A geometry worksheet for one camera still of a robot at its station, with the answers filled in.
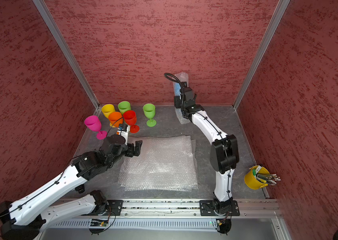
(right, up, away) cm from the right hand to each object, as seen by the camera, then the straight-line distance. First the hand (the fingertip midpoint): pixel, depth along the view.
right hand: (180, 99), depth 90 cm
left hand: (-25, -25, -18) cm, 39 cm away
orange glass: (-43, -12, +7) cm, 45 cm away
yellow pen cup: (+37, -45, -14) cm, 60 cm away
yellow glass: (-50, -6, +10) cm, 52 cm away
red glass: (-33, -11, +6) cm, 35 cm away
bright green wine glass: (-39, -4, +12) cm, 41 cm away
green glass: (-20, -8, +7) cm, 23 cm away
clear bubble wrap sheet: (-9, -39, -3) cm, 40 cm away
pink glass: (-54, -15, 0) cm, 56 cm away
